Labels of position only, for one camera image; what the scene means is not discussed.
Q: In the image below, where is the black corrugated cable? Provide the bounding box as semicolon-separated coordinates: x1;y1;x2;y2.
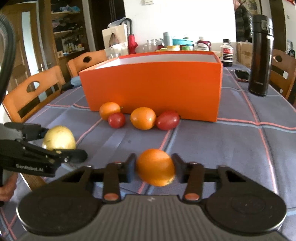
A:
0;13;17;105

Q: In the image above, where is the dark liquid bottle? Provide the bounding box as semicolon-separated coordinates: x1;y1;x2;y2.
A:
220;39;233;67

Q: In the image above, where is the white paper bag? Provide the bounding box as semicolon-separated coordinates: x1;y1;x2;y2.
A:
102;24;128;59

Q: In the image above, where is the red folded umbrella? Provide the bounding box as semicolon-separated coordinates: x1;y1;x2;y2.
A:
120;17;139;55

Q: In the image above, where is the plaid blue tablecloth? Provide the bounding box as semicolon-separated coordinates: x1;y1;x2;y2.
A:
0;61;296;241

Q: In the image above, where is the orange cardboard box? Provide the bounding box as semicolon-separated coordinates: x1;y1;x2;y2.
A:
80;51;223;122

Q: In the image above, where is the wooden chair right far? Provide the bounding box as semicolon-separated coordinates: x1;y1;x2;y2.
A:
269;49;295;100

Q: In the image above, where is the black thermos bottle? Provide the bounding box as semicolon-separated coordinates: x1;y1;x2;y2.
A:
248;15;274;96

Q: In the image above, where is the small orange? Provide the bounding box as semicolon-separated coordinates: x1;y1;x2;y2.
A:
99;102;121;121
130;107;156;131

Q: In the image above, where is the red tomato round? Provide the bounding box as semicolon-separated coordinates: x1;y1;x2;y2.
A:
108;113;126;128

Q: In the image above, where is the wooden chair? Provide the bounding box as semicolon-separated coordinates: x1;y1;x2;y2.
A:
67;50;107;77
269;49;295;100
3;65;65;123

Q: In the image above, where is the wooden chair left near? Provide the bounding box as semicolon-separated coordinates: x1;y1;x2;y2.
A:
3;65;65;123

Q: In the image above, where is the person left hand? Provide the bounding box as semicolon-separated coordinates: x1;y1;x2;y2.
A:
0;173;18;202

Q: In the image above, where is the cardboard box background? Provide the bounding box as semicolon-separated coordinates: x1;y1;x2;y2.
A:
236;42;253;69

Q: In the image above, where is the small orange left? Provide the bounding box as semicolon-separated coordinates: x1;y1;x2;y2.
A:
99;102;121;121

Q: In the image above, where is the red tomato oblong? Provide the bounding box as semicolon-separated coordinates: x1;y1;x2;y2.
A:
156;110;180;131

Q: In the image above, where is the large orange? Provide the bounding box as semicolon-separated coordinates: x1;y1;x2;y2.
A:
136;149;176;187

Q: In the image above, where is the smartphone on table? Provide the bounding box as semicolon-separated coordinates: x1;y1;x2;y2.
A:
234;69;249;82

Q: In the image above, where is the teal bowl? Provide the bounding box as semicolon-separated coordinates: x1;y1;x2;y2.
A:
172;39;194;46

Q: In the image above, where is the yellow green mug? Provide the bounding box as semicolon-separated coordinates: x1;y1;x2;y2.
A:
158;45;180;52

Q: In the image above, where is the wooden display cabinet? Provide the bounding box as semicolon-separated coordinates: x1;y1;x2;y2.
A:
37;1;89;65

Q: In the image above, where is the small orange middle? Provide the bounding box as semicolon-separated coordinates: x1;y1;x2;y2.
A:
130;107;156;131

